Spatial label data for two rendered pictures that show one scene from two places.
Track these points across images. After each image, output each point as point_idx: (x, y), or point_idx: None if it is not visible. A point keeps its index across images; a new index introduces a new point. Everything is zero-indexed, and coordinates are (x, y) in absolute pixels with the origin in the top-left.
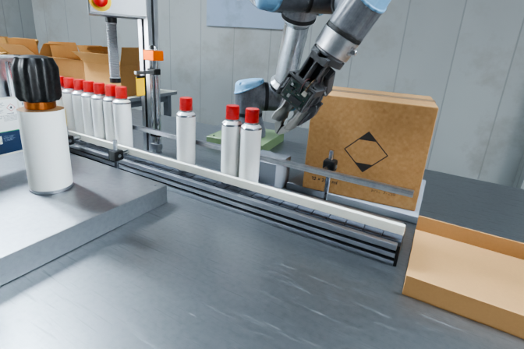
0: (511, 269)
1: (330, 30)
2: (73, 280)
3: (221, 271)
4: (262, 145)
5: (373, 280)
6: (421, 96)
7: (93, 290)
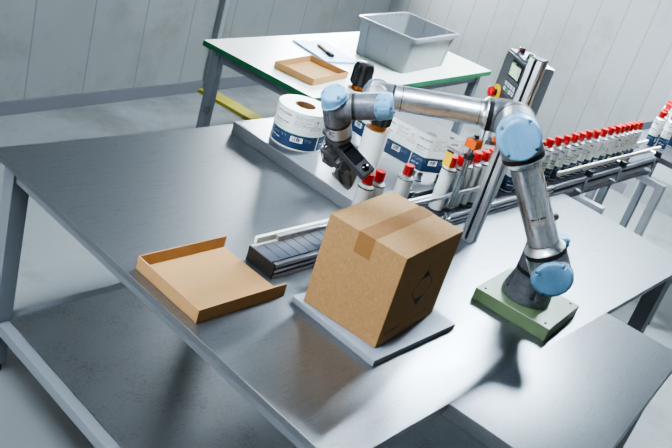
0: (217, 298)
1: None
2: (280, 180)
3: (269, 210)
4: (478, 287)
5: (238, 245)
6: (397, 246)
7: (270, 182)
